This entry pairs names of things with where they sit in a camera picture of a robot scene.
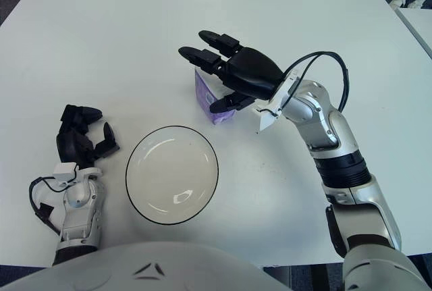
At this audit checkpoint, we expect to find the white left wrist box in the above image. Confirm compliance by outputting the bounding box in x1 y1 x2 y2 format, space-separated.
53 162 79 184

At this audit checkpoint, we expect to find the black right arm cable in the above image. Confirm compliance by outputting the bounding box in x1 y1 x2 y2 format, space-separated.
269 51 350 116

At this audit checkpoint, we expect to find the purple tissue paper pack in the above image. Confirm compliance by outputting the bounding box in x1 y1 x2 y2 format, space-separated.
194 67 236 126

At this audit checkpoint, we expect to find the black table leg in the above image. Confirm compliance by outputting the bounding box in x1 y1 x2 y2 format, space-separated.
312 265 331 291

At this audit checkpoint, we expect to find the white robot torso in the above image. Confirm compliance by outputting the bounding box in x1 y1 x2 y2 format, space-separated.
0 240 294 291

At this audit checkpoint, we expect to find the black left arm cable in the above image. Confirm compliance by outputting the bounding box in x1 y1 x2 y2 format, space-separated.
28 176 67 236

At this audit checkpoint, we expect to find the white side table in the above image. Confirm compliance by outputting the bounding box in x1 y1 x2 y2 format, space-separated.
395 7 432 61

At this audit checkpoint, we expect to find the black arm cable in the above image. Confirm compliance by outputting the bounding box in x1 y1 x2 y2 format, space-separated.
28 176 67 236
269 51 350 116

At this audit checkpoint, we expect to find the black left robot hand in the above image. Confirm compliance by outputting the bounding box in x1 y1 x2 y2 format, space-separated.
55 104 121 167

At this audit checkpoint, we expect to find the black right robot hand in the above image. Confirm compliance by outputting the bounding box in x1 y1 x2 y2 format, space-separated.
178 30 284 114

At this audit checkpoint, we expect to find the white plate black rim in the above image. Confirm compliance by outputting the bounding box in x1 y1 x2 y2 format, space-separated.
125 125 219 226

